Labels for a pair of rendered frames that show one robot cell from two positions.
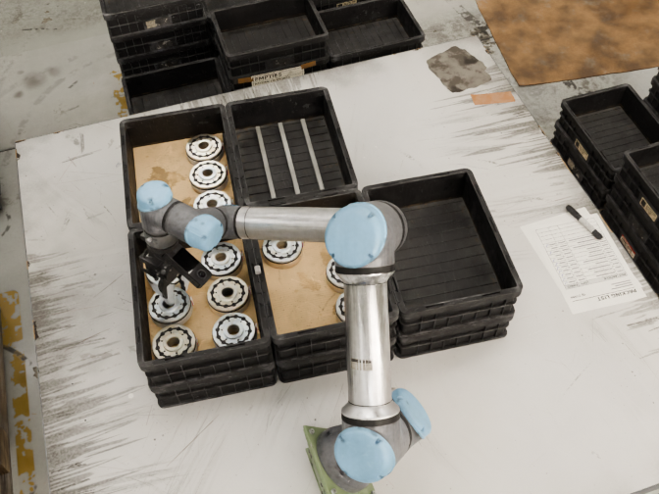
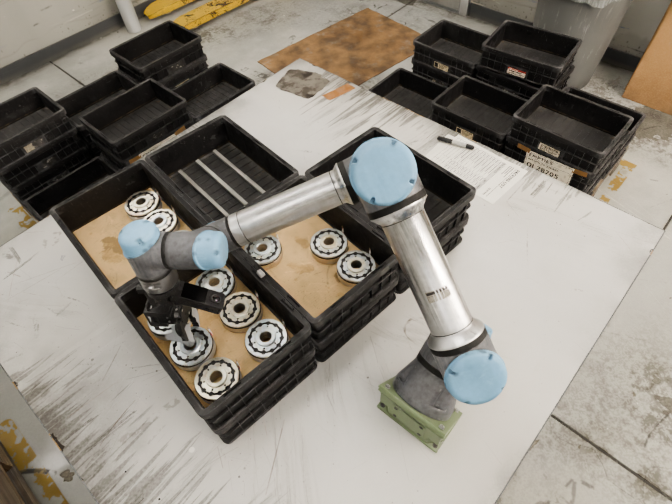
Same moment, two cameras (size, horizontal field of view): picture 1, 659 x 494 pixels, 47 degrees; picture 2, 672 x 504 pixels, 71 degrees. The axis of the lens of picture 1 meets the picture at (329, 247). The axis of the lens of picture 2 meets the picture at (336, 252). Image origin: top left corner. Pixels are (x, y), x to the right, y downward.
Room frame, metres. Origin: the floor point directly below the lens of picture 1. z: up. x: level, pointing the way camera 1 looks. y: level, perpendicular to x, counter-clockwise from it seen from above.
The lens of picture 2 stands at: (0.38, 0.32, 1.87)
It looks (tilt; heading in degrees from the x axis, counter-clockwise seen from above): 53 degrees down; 332
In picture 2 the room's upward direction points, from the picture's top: 5 degrees counter-clockwise
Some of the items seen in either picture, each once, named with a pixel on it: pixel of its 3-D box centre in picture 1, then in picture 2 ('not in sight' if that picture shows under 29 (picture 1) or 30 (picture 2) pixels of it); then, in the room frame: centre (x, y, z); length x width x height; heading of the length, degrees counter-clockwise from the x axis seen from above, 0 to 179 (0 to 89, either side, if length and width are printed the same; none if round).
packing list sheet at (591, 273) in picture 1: (583, 258); (472, 165); (1.20, -0.70, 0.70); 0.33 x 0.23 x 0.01; 16
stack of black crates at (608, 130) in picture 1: (613, 146); (411, 110); (2.03, -1.11, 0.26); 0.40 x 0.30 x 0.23; 16
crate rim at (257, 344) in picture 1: (196, 284); (210, 314); (1.02, 0.32, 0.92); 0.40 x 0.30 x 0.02; 11
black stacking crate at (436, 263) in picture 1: (435, 251); (387, 196); (1.13, -0.27, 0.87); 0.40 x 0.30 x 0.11; 11
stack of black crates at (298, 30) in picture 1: (273, 68); (150, 146); (2.44, 0.20, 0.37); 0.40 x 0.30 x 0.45; 106
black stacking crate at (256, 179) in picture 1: (289, 158); (224, 180); (1.47, 0.10, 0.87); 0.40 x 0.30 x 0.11; 11
